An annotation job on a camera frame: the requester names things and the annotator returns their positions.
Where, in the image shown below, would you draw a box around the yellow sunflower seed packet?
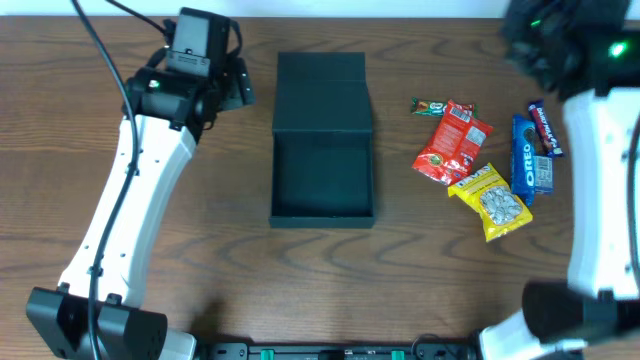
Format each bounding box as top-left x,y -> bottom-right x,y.
448,163 -> 533,242

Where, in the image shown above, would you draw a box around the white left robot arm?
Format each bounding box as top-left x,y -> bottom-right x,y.
26,52 -> 255,359

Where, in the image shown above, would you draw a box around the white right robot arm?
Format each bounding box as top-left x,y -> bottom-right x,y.
475,0 -> 639,359

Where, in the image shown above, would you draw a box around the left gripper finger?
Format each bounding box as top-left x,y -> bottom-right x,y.
236,58 -> 256,106
219,79 -> 243,111

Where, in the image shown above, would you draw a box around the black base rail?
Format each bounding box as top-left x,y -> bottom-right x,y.
194,342 -> 479,360

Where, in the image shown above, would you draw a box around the blue Oreo packet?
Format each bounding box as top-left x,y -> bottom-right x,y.
510,114 -> 554,206

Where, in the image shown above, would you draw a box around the Cadbury Dairy Milk bar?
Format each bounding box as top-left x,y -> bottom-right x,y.
528,99 -> 564,158

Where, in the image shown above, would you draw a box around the black rectangular box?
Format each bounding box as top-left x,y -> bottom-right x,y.
269,52 -> 375,229

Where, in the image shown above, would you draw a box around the red snack packet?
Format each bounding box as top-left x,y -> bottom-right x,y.
412,100 -> 494,186

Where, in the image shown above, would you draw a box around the green red KitKat bar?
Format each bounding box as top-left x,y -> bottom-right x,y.
410,97 -> 450,117

